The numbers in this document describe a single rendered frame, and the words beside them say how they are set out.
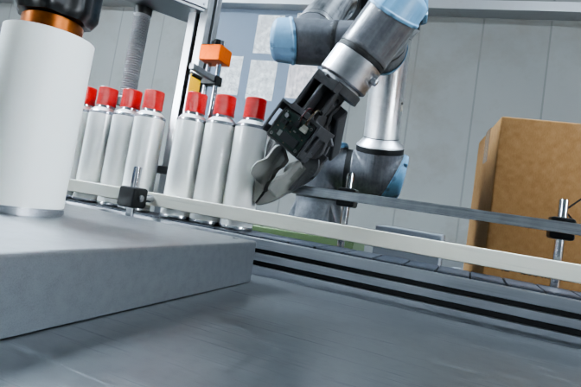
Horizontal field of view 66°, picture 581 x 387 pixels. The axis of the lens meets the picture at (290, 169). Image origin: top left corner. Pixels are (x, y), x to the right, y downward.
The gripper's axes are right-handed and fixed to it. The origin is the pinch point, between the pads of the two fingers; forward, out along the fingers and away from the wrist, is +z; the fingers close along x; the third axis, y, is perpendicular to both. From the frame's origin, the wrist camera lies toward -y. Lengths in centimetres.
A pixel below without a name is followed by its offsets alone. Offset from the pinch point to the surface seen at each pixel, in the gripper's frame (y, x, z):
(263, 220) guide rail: 4.7, 4.0, 1.4
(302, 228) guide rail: 4.7, 9.1, -1.4
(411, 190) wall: -243, -18, -14
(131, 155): 3.2, -21.9, 8.6
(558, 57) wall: -251, 1, -135
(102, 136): 2.1, -30.2, 10.4
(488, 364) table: 21.3, 32.7, -6.7
